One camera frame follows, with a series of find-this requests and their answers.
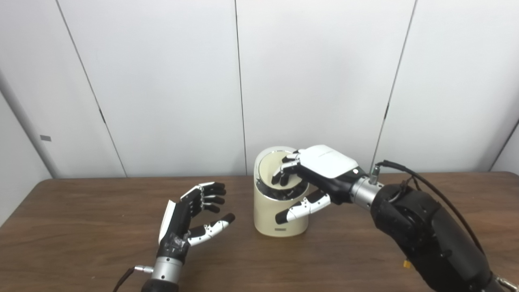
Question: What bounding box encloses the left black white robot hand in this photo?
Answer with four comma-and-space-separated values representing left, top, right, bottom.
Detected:
157, 182, 236, 260

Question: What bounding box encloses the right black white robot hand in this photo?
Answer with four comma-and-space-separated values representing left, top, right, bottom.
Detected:
272, 144, 367, 225

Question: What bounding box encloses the cream-colored lidded bin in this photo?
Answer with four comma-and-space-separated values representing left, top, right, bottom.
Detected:
253, 146, 311, 237

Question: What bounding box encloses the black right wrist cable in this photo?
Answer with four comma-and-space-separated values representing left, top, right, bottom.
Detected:
369, 160, 519, 292

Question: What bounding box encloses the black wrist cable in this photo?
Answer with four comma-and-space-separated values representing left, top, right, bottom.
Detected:
112, 265, 154, 292
369, 160, 519, 292

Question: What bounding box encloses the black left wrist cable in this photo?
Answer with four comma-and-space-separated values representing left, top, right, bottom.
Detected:
112, 265, 154, 292

